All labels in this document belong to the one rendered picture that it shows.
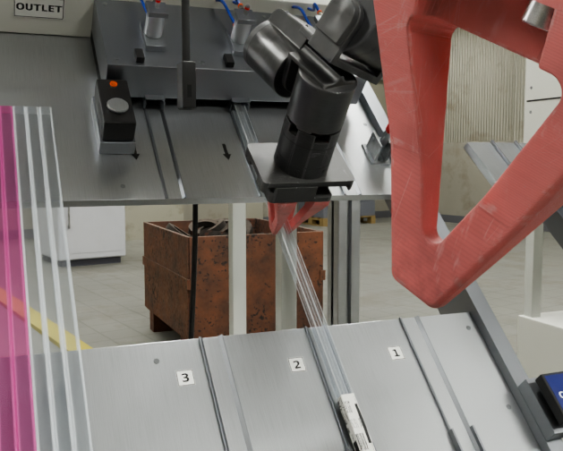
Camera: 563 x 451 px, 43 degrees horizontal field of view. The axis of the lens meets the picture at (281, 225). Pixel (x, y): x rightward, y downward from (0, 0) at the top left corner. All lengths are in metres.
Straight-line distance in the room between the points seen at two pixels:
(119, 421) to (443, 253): 0.50
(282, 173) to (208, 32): 0.29
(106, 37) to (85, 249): 6.28
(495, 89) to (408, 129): 11.37
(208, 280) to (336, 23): 2.98
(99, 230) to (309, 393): 6.53
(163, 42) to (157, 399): 0.44
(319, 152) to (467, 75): 11.24
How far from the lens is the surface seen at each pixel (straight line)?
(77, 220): 7.09
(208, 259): 3.56
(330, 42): 0.66
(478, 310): 0.82
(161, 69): 0.88
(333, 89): 0.67
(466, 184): 11.81
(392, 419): 0.71
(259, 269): 3.66
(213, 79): 0.90
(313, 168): 0.71
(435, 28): 0.16
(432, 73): 0.16
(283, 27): 0.73
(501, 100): 11.43
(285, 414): 0.67
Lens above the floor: 1.02
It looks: 5 degrees down
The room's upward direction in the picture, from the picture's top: straight up
